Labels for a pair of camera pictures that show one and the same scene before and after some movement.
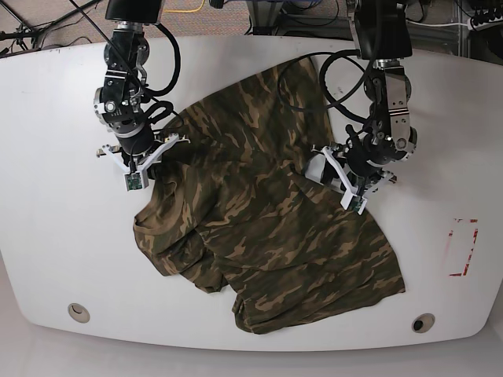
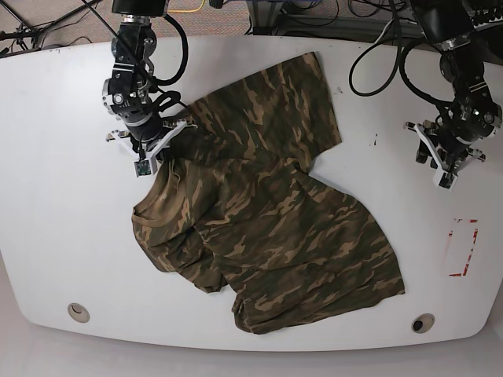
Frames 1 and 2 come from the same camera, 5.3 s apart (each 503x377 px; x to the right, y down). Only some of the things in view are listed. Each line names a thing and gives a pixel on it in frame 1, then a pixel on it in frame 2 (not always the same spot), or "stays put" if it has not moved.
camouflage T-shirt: [245, 198] stays put
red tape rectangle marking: [475, 233] stays put
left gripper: [363, 167] -> [450, 144]
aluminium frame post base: [264, 15] stays put
